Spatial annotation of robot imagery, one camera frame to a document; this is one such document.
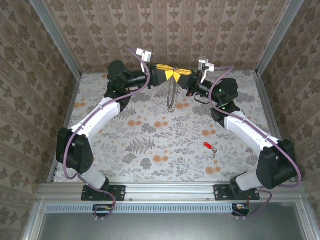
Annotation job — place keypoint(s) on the aluminium corner post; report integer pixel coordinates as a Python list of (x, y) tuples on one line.
[(278, 37), (57, 37)]

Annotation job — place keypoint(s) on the grey metal panel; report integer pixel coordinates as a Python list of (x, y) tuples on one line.
[(162, 227)]

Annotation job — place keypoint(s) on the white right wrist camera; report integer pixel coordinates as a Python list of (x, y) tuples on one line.
[(206, 65)]

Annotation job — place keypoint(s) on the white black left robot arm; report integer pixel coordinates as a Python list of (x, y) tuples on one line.
[(100, 120)]

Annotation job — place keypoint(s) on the small silver key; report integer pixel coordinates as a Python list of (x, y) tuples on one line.
[(214, 153)]

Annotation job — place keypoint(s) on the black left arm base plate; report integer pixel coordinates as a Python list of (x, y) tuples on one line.
[(117, 192)]

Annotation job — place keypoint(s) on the red plastic key tag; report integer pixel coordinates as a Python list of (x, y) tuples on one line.
[(207, 145)]

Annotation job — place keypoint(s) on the large keyring with split rings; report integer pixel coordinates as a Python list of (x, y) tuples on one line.
[(172, 109)]

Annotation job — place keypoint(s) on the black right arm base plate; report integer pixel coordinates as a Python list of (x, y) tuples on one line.
[(220, 192)]

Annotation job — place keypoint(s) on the aluminium frame bar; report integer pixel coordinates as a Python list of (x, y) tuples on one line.
[(35, 220), (308, 220)]

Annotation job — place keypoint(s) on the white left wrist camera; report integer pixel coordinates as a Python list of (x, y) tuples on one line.
[(145, 55)]

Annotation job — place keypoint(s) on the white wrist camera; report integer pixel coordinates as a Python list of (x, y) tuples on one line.
[(206, 65), (145, 55)]

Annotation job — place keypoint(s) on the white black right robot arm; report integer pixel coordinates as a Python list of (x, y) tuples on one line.
[(250, 130)]

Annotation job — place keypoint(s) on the aluminium side rail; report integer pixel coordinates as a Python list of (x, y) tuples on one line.
[(70, 105), (266, 100)]

